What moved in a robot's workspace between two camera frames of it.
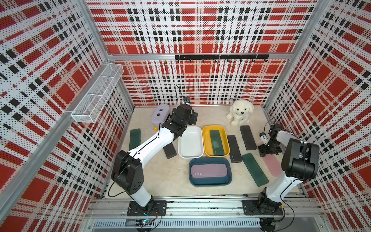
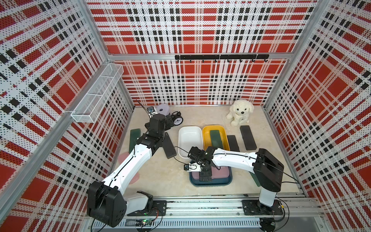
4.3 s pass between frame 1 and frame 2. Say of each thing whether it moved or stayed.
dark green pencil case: stayed
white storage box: stayed
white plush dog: stayed
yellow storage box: stayed
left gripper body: moved
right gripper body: moved
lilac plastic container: stayed
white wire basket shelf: stayed
